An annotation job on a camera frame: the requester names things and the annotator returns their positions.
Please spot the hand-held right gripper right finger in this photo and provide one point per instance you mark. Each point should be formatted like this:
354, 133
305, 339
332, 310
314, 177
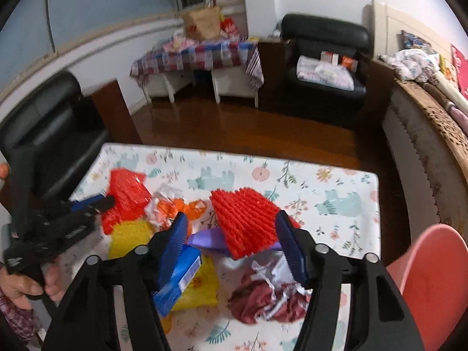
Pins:
292, 252

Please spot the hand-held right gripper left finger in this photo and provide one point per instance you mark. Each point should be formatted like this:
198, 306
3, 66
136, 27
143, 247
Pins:
177, 243

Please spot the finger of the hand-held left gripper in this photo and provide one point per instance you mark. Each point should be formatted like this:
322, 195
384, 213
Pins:
91, 201
86, 215

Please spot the red foam fruit net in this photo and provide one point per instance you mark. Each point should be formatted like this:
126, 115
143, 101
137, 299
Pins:
248, 219
126, 197

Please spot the blue tissue packet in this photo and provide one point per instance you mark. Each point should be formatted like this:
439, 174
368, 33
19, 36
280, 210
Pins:
179, 281

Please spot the pink plastic bucket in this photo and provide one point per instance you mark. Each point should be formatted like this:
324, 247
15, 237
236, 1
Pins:
431, 263

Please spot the person's left forearm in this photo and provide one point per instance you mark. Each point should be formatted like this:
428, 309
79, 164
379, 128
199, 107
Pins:
14, 318

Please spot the person's left hand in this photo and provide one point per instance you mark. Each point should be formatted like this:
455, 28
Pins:
53, 281

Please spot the purple plastic piece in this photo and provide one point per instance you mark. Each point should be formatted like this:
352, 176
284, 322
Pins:
208, 239

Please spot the orange plastic wrapper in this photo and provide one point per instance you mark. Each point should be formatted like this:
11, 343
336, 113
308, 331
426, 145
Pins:
172, 208

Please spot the yellow foam fruit net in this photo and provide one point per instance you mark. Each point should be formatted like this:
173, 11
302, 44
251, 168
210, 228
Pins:
129, 237

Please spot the dark red crumpled paper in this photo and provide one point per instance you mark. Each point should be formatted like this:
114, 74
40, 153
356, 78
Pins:
263, 299

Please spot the black leather office chair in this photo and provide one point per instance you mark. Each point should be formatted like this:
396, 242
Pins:
47, 124

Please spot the dark wooden cabinet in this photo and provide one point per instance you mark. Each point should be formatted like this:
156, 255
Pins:
115, 109

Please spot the bed with cream headboard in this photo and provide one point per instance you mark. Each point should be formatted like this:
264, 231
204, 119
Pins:
420, 146

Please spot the white table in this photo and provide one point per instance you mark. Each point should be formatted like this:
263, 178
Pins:
234, 84

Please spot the dark wooden bedside table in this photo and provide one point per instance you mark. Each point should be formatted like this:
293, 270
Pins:
373, 91

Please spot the folded pale cloth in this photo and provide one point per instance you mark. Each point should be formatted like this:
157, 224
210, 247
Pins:
325, 75

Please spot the pink cloth pile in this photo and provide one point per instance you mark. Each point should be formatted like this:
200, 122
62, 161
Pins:
179, 43

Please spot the plaid tablecloth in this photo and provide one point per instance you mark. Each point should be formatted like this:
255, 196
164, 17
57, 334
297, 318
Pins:
204, 55

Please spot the dark wooden side table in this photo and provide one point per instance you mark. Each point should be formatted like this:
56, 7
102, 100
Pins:
272, 65

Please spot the striped hanging cloth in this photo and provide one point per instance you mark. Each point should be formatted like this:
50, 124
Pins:
255, 67

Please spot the orange small box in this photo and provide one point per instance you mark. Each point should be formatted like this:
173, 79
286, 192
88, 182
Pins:
349, 63

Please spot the white small box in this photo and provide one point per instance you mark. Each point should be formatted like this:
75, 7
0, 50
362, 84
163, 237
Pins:
329, 57

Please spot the brown leopard blanket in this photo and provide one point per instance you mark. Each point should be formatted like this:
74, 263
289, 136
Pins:
438, 117

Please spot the brown paper bag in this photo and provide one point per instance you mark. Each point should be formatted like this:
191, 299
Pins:
201, 22

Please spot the red shopping bag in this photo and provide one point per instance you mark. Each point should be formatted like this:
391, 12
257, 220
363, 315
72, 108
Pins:
228, 27

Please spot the black leather armchair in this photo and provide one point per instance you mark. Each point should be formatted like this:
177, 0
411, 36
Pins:
321, 33

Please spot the crumpled white cloth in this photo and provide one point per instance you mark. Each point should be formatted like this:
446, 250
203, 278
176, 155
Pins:
409, 64

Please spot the rolled pastel quilt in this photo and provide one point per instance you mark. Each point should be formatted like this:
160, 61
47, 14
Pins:
453, 98

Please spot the blue patterned pillow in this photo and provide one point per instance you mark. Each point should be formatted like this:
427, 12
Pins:
415, 40

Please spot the red floral pillow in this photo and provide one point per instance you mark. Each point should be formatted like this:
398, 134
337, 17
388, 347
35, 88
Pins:
461, 69

